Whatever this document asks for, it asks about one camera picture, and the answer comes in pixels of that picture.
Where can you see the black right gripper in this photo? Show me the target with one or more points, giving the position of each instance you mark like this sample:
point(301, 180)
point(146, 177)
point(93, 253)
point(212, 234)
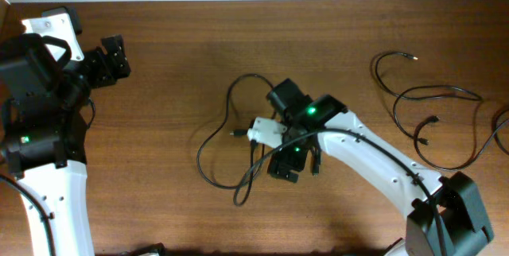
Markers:
point(284, 168)

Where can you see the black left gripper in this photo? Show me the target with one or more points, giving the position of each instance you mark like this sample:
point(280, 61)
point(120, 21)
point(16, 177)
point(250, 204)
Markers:
point(105, 65)

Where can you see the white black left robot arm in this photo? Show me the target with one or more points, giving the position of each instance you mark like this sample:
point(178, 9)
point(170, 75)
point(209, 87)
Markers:
point(44, 133)

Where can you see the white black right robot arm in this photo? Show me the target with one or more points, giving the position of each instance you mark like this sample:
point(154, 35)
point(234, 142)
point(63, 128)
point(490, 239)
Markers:
point(444, 215)

